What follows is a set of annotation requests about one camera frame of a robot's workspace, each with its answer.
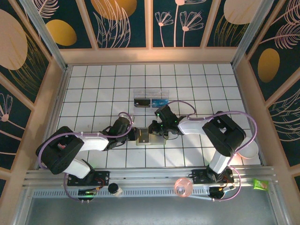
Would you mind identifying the blue credit card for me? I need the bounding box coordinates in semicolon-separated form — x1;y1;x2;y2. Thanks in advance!
151;98;169;108

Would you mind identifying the black credit card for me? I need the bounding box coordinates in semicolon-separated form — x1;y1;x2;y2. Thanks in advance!
134;98;151;107

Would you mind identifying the black lidded white jar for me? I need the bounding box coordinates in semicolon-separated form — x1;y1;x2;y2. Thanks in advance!
107;182;123;196

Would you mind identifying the perforated metal strip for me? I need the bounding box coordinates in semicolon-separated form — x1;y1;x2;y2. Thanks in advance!
32;188;235;198

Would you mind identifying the small controller circuit board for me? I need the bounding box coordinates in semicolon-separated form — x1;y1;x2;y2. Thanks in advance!
78;187;104;196
209;184;237;200

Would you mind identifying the pink tape roll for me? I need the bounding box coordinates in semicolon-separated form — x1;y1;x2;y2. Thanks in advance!
174;177;194;198

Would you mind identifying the white bowl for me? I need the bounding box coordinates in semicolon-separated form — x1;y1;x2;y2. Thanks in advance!
238;140;259;159

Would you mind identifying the green snack packet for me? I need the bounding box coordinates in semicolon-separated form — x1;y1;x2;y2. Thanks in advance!
252;178;269;191

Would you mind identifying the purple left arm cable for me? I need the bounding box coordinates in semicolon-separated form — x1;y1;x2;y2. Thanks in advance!
38;112;135;204

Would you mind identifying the long aluminium frame rail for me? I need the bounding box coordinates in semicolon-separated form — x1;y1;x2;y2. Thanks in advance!
22;165;277;188

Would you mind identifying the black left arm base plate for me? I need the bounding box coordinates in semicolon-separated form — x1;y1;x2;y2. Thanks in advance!
67;170;110;187

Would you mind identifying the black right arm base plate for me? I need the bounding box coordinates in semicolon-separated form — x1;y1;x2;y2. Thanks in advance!
191;167;234;185

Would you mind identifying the aluminium table side rail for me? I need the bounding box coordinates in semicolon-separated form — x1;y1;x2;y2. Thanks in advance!
35;65;72;170

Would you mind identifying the wall panel with pink flowers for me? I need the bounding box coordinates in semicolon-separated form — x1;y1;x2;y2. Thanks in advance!
151;0;210;49

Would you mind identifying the wall panel with leaf outlines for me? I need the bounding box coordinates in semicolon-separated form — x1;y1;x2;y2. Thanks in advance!
83;0;148;49

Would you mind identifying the wall panel with flower outline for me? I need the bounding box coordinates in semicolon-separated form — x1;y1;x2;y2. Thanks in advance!
0;81;33;172

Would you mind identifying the wall panel with yellow oval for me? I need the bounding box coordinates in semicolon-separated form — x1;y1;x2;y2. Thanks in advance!
28;0;94;50

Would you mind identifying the wall panel with fern outline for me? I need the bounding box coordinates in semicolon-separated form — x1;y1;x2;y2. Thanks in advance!
245;0;300;103

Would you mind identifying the wall panel with curved lines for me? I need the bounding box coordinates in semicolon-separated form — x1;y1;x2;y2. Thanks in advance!
267;89;300;168

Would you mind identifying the aluminium corner post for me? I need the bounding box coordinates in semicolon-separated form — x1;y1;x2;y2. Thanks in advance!
231;0;275;68
20;0;69;71

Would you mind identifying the wall panel with gold grass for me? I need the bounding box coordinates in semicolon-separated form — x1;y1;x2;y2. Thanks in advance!
205;0;257;48

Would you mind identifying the wall panel with peach disc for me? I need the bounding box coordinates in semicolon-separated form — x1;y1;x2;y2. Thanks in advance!
0;8;52;105

